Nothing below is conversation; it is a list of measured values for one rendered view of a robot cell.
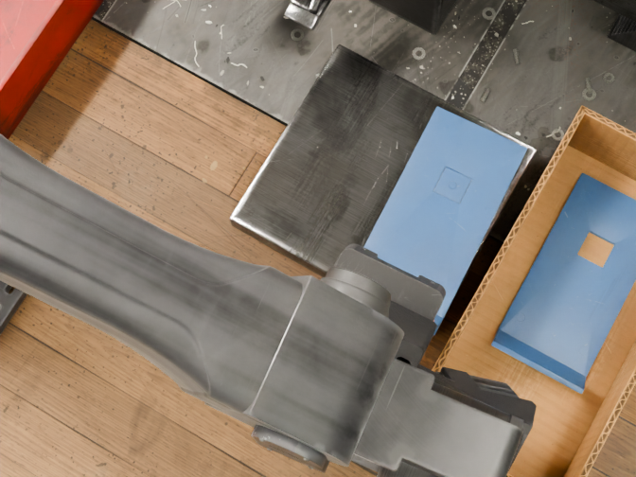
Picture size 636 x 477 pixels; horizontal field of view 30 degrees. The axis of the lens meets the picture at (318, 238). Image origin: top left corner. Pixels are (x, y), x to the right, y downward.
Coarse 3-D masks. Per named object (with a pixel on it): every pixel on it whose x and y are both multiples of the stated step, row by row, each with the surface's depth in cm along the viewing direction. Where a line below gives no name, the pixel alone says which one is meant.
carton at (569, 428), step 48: (576, 144) 88; (624, 144) 84; (624, 192) 88; (528, 240) 87; (480, 288) 80; (480, 336) 86; (624, 336) 85; (528, 384) 85; (624, 384) 79; (576, 432) 84
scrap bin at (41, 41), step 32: (0, 0) 93; (32, 0) 93; (64, 0) 87; (96, 0) 92; (0, 32) 92; (32, 32) 92; (64, 32) 90; (0, 64) 92; (32, 64) 88; (0, 96) 86; (32, 96) 91; (0, 128) 88
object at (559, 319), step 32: (576, 192) 88; (608, 192) 88; (576, 224) 87; (608, 224) 87; (544, 256) 87; (576, 256) 87; (608, 256) 87; (544, 288) 86; (576, 288) 86; (608, 288) 86; (512, 320) 85; (544, 320) 85; (576, 320) 85; (608, 320) 85; (512, 352) 82; (544, 352) 85; (576, 352) 85; (576, 384) 82
